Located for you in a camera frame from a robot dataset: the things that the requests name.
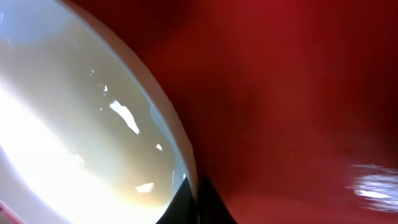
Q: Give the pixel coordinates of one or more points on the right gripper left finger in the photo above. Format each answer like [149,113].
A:
[181,210]

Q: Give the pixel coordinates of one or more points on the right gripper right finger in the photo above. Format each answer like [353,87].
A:
[211,208]

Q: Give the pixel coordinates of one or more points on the white round plate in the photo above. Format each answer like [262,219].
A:
[87,133]

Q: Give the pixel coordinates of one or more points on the red plastic tray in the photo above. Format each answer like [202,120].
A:
[290,106]

